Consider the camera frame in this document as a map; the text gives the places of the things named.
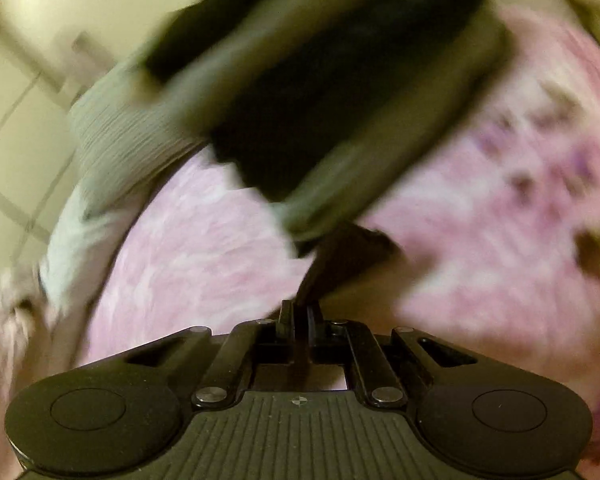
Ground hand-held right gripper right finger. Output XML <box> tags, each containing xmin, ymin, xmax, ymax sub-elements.
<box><xmin>307</xmin><ymin>302</ymin><xmax>518</xmax><ymax>408</ymax></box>

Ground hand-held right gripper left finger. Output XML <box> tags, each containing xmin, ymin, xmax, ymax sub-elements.
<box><xmin>87</xmin><ymin>301</ymin><xmax>297</xmax><ymax>408</ymax></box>

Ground grey and dark brown sweater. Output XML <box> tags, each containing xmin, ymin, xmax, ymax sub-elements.
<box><xmin>130</xmin><ymin>0</ymin><xmax>511</xmax><ymax>311</ymax></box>

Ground pink floral bedsheet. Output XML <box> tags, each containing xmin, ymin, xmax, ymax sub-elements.
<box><xmin>74</xmin><ymin>10</ymin><xmax>600</xmax><ymax>466</ymax></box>

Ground pink blanket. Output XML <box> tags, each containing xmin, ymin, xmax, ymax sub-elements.
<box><xmin>0</xmin><ymin>260</ymin><xmax>80</xmax><ymax>480</ymax></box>

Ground cream wardrobe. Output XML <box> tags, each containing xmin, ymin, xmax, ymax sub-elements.
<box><xmin>0</xmin><ymin>0</ymin><xmax>105</xmax><ymax>266</ymax></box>

